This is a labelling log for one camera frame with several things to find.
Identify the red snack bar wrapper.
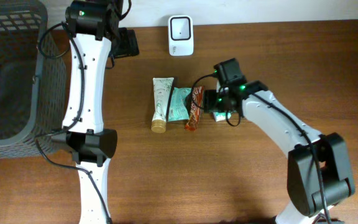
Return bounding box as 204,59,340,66
185,86,204,131

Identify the teal snack packet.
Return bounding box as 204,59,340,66
168,87,191,122

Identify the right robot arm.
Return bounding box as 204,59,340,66
203,58,355,223

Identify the small Kleenex tissue pack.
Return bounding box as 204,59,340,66
213,112,232,122

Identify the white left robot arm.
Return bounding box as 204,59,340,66
52,0,139,223

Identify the grey plastic mesh basket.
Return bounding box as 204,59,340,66
0,1,67,159

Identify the white barcode scanner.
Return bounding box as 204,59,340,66
168,15,194,57

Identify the white tube with gold cap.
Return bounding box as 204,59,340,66
151,77,174,133

